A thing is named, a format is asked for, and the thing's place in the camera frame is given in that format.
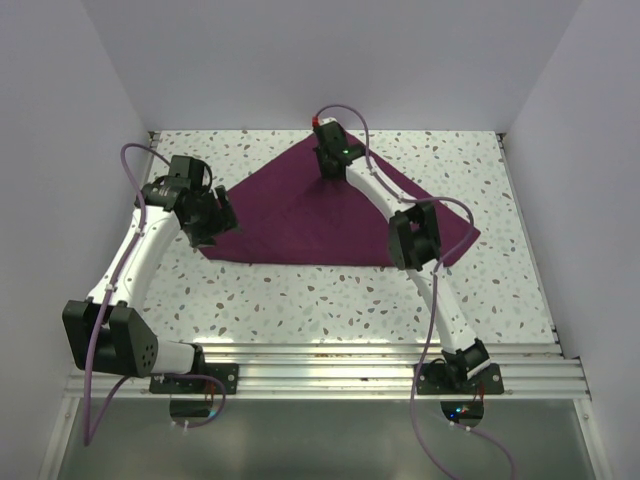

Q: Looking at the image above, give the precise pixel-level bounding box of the purple cloth mat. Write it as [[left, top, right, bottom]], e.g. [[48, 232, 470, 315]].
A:
[[199, 130, 482, 271]]

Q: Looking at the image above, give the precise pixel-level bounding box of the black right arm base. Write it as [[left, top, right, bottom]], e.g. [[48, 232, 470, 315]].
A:
[[416, 359, 505, 396]]

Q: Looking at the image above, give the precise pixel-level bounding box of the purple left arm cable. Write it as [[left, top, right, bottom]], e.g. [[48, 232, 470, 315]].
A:
[[82, 143, 226, 446]]

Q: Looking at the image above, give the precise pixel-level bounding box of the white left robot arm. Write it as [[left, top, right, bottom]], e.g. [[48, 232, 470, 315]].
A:
[[62, 156, 238, 393]]

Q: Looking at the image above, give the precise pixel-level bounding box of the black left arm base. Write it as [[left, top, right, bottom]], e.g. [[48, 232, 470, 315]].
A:
[[149, 352, 240, 395]]

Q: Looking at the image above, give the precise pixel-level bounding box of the aluminium rail frame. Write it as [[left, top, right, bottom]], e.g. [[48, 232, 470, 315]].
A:
[[64, 130, 594, 401]]

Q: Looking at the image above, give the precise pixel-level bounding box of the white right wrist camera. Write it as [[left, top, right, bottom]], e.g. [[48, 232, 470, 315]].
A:
[[311, 116, 336, 129]]

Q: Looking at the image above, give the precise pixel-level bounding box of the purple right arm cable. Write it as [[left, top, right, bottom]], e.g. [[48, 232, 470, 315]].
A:
[[315, 103, 516, 480]]

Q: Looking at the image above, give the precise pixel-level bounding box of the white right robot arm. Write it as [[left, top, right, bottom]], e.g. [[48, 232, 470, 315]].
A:
[[312, 118, 490, 393]]

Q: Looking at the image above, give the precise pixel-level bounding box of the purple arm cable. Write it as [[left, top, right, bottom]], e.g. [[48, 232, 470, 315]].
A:
[[82, 143, 226, 446], [315, 103, 516, 480]]

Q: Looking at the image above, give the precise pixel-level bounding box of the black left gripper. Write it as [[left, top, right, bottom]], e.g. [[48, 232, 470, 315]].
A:
[[185, 185, 241, 247]]

